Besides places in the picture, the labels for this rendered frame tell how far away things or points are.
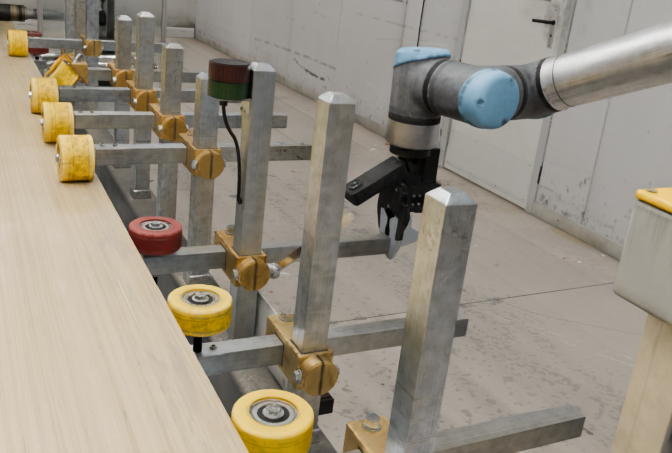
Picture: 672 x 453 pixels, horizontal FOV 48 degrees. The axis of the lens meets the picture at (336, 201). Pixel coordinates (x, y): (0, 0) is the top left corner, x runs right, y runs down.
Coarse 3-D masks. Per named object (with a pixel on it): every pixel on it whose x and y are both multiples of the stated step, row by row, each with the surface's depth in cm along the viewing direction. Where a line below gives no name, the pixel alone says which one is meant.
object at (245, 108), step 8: (224, 64) 105; (232, 64) 106; (240, 64) 106; (248, 64) 107; (216, 80) 106; (224, 104) 109; (248, 104) 109; (224, 112) 109; (248, 112) 110; (224, 120) 110; (232, 136) 111; (240, 160) 113; (240, 168) 113; (240, 176) 114; (240, 184) 114; (240, 192) 115; (240, 200) 115
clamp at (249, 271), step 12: (216, 240) 125; (228, 240) 122; (228, 252) 119; (228, 264) 120; (240, 264) 116; (252, 264) 115; (264, 264) 116; (228, 276) 120; (240, 276) 115; (252, 276) 116; (264, 276) 117; (252, 288) 117
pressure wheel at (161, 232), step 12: (156, 216) 119; (132, 228) 113; (144, 228) 114; (156, 228) 114; (168, 228) 115; (180, 228) 115; (132, 240) 113; (144, 240) 112; (156, 240) 112; (168, 240) 113; (180, 240) 115; (144, 252) 112; (156, 252) 113; (168, 252) 114
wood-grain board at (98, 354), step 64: (0, 64) 222; (0, 128) 158; (0, 192) 123; (64, 192) 126; (0, 256) 100; (64, 256) 103; (128, 256) 105; (0, 320) 85; (64, 320) 86; (128, 320) 88; (0, 384) 74; (64, 384) 75; (128, 384) 76; (192, 384) 77; (0, 448) 65; (64, 448) 66; (128, 448) 67; (192, 448) 68
